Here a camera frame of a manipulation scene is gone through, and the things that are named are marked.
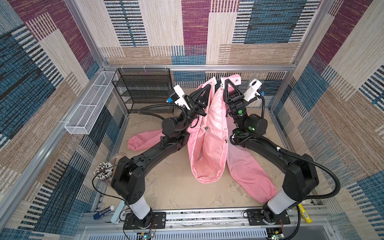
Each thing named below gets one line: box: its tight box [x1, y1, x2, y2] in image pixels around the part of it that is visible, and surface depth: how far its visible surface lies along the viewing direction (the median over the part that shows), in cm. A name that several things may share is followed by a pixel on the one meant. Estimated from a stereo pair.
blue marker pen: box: [93, 204, 116, 220], surface depth 77 cm
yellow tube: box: [298, 203, 313, 224], surface depth 74 cm
